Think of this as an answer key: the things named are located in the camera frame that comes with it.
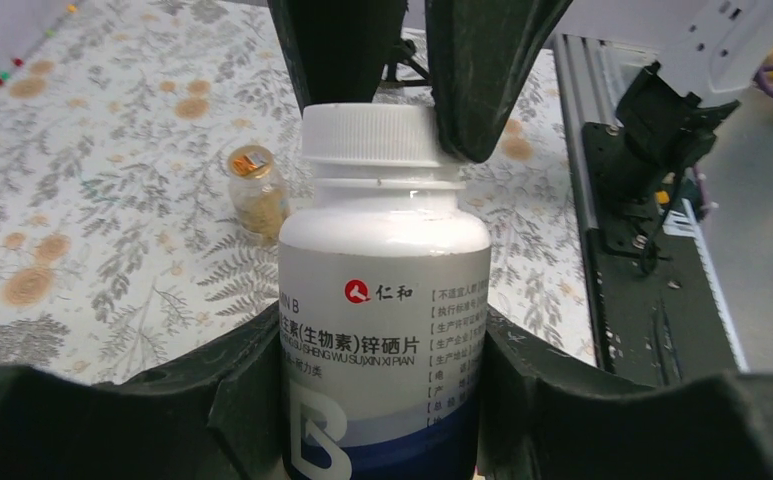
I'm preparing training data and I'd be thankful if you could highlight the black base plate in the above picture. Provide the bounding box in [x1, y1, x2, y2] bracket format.
[576, 122, 740, 386]

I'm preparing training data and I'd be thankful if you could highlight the white blue pill bottle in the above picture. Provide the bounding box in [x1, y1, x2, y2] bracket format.
[277, 168, 493, 480]

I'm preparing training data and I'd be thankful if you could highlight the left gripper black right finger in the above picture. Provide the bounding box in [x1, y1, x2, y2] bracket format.
[478, 310, 773, 479]

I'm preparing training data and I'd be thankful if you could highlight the floral patterned mat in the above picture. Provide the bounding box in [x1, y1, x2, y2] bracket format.
[0, 0, 599, 387]

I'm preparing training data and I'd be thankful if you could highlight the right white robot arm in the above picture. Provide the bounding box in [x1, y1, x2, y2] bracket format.
[268, 1, 773, 199]

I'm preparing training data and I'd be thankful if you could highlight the white bottle cap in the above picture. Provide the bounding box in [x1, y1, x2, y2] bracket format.
[301, 103, 447, 167]

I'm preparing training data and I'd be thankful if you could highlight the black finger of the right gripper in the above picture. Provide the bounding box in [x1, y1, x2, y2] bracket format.
[268, 0, 407, 110]
[425, 0, 571, 163]

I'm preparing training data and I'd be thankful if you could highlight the clear pill bottle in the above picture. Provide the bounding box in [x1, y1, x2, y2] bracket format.
[227, 145, 290, 245]

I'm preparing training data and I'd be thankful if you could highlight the aluminium frame rail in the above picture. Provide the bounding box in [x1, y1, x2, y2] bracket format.
[551, 33, 752, 376]

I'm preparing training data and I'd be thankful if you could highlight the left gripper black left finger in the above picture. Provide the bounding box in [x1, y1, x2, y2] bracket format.
[0, 305, 284, 479]

